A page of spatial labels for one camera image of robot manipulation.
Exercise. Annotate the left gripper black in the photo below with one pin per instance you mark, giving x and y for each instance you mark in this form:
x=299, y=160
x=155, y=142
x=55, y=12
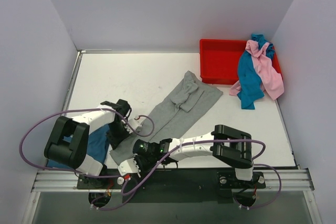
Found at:
x=115, y=136

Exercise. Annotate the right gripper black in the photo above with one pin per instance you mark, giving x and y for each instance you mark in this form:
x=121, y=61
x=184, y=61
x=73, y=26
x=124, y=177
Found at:
x=140, y=161

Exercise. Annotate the grey t shirt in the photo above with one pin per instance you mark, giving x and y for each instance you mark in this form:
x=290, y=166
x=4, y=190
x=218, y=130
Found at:
x=174, y=116

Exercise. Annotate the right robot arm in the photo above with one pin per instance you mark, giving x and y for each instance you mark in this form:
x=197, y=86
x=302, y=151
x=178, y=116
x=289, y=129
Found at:
x=229, y=145

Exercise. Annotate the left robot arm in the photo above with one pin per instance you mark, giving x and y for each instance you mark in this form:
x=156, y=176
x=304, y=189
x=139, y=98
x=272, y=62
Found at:
x=69, y=138

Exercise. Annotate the folded dark blue t shirt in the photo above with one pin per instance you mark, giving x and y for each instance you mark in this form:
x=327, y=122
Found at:
x=97, y=148

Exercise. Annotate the red plastic bin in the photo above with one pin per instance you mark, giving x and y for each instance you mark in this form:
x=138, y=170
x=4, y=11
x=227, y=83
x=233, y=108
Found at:
x=219, y=60

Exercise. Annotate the teal t shirt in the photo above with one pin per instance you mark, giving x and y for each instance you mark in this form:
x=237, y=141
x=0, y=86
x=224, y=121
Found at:
x=248, y=78

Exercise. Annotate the pink t shirt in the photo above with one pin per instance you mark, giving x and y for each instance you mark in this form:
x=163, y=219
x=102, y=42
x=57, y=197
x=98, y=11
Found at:
x=271, y=79

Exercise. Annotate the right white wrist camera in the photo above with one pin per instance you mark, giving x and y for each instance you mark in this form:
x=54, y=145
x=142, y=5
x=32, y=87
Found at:
x=129, y=166

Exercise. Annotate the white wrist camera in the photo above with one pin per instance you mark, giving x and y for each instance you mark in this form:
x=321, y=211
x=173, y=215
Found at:
x=129, y=166
x=134, y=125

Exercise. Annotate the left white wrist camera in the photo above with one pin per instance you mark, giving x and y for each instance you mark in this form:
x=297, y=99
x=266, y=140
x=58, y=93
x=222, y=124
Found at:
x=134, y=125

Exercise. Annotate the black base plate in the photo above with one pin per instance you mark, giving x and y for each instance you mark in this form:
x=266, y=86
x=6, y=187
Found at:
x=197, y=185

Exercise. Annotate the aluminium front rail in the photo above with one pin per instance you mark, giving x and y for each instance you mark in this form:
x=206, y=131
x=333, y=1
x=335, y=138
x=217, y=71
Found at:
x=289, y=179

